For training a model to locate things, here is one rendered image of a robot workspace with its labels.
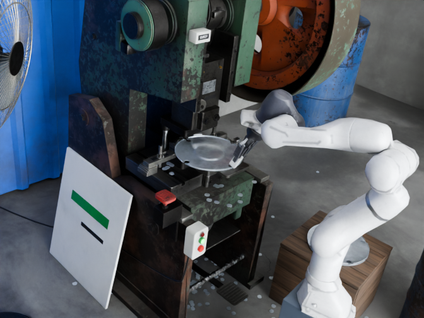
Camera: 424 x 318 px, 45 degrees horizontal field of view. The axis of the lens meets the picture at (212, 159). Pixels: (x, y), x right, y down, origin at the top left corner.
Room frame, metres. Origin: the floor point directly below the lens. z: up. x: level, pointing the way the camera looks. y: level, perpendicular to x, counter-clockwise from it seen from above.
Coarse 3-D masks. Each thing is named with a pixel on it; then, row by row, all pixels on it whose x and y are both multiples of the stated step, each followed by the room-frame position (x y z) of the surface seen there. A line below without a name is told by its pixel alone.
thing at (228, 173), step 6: (234, 168) 1.79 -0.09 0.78; (240, 168) 1.79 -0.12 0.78; (246, 168) 1.81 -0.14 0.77; (204, 174) 1.83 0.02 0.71; (210, 174) 1.83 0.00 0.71; (216, 174) 1.86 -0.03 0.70; (222, 174) 1.74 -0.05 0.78; (228, 174) 1.74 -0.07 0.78; (234, 174) 1.75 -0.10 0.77; (204, 180) 1.83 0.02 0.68; (210, 180) 1.83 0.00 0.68; (216, 180) 1.86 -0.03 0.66; (204, 186) 1.82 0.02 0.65
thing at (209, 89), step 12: (216, 60) 1.94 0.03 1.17; (204, 72) 1.89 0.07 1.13; (216, 72) 1.94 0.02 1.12; (204, 84) 1.89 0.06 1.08; (216, 84) 1.95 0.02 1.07; (204, 96) 1.90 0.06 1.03; (216, 96) 1.96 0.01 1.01; (180, 108) 1.91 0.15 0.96; (204, 108) 1.89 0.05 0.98; (216, 108) 1.92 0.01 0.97; (180, 120) 1.90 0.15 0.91; (192, 120) 1.86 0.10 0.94; (204, 120) 1.87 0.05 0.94; (216, 120) 1.91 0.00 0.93
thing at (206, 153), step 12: (180, 144) 1.93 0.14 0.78; (192, 144) 1.94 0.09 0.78; (204, 144) 1.95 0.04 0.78; (216, 144) 1.97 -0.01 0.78; (180, 156) 1.83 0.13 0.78; (192, 156) 1.84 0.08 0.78; (204, 156) 1.84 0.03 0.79; (216, 156) 1.85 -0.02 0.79; (228, 156) 1.88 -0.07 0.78; (204, 168) 1.76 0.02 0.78; (216, 168) 1.77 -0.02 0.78; (228, 168) 1.77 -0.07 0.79
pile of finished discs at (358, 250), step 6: (312, 228) 2.02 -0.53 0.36; (360, 240) 1.97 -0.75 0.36; (354, 246) 1.92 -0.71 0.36; (360, 246) 1.93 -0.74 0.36; (366, 246) 1.93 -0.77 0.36; (348, 252) 1.87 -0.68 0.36; (354, 252) 1.88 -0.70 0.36; (360, 252) 1.88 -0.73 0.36; (366, 252) 1.89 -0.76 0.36; (348, 258) 1.83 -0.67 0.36; (354, 258) 1.83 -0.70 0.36; (360, 258) 1.84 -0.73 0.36; (366, 258) 1.86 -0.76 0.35; (342, 264) 1.79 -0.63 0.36; (348, 264) 1.80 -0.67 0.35; (354, 264) 1.80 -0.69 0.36
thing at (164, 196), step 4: (156, 192) 1.58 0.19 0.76; (160, 192) 1.58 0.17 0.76; (164, 192) 1.59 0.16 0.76; (168, 192) 1.59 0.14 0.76; (156, 196) 1.56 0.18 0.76; (160, 196) 1.56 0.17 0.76; (164, 196) 1.56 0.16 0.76; (168, 196) 1.56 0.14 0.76; (172, 196) 1.57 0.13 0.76; (160, 200) 1.55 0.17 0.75; (164, 200) 1.54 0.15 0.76; (168, 200) 1.54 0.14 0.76; (172, 200) 1.55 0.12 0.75; (164, 204) 1.56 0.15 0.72
